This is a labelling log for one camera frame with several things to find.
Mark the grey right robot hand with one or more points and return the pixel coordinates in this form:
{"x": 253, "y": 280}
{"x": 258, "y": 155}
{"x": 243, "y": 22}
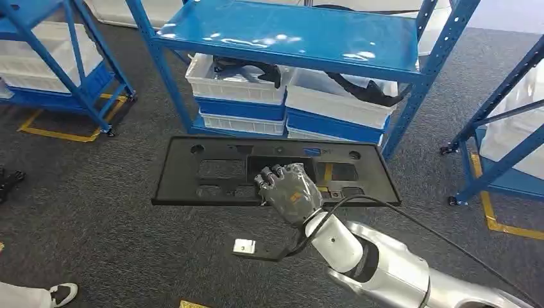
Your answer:
{"x": 293, "y": 195}

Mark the black plastic panel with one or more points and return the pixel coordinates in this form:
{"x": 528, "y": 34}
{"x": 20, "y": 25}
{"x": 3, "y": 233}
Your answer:
{"x": 182, "y": 170}

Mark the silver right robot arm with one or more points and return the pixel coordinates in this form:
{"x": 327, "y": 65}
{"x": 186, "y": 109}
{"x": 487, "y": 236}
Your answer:
{"x": 382, "y": 263}

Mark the yellow floor tape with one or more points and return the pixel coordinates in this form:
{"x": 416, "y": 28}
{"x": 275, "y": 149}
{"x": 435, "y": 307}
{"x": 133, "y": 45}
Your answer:
{"x": 488, "y": 208}
{"x": 189, "y": 304}
{"x": 55, "y": 135}
{"x": 327, "y": 172}

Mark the blue plastic crate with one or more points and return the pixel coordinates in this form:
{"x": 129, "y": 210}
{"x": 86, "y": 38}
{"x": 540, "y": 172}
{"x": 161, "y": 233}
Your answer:
{"x": 331, "y": 127}
{"x": 238, "y": 109}
{"x": 42, "y": 100}

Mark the black plastic part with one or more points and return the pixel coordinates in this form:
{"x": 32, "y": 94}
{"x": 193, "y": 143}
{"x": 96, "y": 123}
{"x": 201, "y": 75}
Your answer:
{"x": 369, "y": 95}
{"x": 272, "y": 74}

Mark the black rack caster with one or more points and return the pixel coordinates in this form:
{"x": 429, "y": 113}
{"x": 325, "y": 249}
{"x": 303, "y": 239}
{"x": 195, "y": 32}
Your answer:
{"x": 454, "y": 201}
{"x": 445, "y": 150}
{"x": 131, "y": 97}
{"x": 111, "y": 132}

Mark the blue steel rack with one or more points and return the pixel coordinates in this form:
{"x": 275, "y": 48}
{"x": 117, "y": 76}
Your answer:
{"x": 297, "y": 34}
{"x": 510, "y": 185}
{"x": 29, "y": 10}

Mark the person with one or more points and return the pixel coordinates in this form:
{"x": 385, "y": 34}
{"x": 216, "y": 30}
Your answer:
{"x": 21, "y": 295}

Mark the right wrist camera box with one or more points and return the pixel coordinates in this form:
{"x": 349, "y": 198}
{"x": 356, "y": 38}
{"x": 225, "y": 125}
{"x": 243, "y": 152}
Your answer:
{"x": 244, "y": 246}

